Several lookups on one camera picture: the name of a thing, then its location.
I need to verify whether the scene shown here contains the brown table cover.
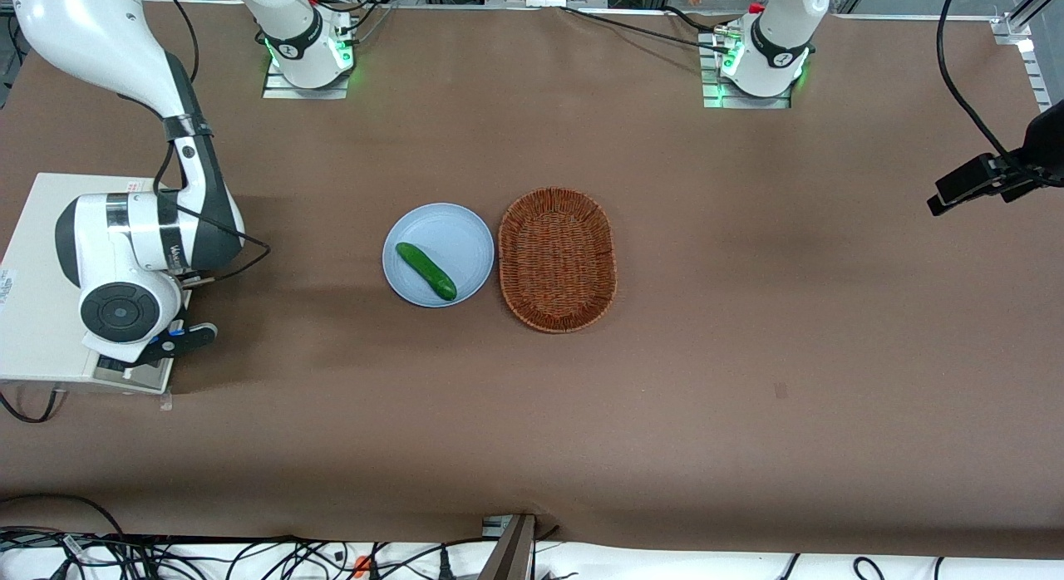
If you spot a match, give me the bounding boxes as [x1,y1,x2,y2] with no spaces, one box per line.
[0,0,1064,561]

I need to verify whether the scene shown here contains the black oven power cord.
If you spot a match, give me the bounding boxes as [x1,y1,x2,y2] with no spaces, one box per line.
[0,383,67,425]

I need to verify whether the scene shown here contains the aluminium frame bracket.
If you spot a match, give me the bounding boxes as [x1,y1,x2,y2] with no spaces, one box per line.
[988,0,1064,113]

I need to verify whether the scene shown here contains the green cucumber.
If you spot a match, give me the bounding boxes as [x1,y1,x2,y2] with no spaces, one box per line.
[394,242,459,302]

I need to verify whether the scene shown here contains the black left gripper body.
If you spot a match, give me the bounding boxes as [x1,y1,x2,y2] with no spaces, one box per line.
[993,100,1064,188]

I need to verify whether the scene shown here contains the thin black cable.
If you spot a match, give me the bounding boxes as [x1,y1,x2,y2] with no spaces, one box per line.
[555,5,734,56]

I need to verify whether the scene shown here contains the brown wicker basket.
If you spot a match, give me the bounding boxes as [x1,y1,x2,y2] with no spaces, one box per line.
[497,187,618,335]

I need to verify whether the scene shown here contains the aluminium arm base plate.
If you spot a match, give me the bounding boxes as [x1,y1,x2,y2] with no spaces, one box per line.
[263,59,352,101]
[698,30,793,111]

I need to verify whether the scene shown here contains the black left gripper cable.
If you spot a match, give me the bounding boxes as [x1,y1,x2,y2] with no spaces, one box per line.
[935,0,1050,184]

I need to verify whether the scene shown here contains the dark right wrist camera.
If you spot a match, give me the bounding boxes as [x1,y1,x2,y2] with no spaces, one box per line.
[155,321,220,358]

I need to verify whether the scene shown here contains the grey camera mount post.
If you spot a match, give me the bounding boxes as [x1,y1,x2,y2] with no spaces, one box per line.
[479,514,538,580]

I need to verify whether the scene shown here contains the thick black cable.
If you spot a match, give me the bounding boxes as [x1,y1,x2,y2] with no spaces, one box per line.
[663,5,726,32]

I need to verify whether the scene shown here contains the tangled black floor cables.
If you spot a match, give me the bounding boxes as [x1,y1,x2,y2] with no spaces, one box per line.
[0,525,466,580]

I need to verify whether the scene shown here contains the light blue plate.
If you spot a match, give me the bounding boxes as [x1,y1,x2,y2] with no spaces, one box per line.
[382,202,496,308]

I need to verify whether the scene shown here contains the white toaster oven body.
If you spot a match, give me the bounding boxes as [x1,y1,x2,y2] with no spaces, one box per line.
[0,173,194,396]

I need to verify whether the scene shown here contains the black floor cable arc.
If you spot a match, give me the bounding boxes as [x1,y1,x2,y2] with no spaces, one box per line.
[0,492,127,539]

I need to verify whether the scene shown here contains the toaster oven door with handle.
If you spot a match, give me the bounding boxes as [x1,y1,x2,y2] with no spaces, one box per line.
[90,354,177,396]

